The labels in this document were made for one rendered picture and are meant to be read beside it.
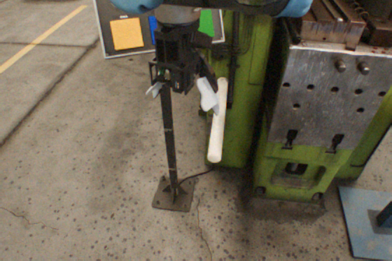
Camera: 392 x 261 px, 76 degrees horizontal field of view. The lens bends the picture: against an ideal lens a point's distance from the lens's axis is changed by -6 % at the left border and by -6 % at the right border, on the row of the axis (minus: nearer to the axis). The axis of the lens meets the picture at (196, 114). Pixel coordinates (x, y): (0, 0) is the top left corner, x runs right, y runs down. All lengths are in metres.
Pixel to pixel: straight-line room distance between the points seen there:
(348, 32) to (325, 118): 0.33
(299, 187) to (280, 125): 0.46
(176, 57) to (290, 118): 0.71
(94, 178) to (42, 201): 0.30
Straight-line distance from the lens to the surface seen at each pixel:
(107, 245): 1.46
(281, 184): 1.44
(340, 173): 1.75
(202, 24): 0.76
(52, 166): 1.86
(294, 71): 0.96
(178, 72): 0.44
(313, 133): 1.16
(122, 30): 0.73
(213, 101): 0.52
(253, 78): 1.20
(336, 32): 0.99
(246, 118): 1.34
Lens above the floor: 1.30
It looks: 41 degrees down
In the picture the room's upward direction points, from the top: straight up
